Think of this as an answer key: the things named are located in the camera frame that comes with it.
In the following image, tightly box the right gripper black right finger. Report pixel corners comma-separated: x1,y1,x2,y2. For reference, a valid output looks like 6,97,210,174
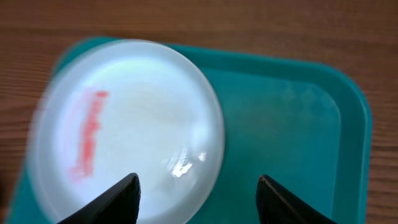
256,175,336,224

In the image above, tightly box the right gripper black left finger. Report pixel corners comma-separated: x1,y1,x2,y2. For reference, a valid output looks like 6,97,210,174
59,173,141,224

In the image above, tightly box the light blue plate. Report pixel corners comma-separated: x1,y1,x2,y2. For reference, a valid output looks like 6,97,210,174
28,39,224,223

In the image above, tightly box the teal plastic tray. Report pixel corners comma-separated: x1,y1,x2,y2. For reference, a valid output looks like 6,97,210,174
6,37,372,223

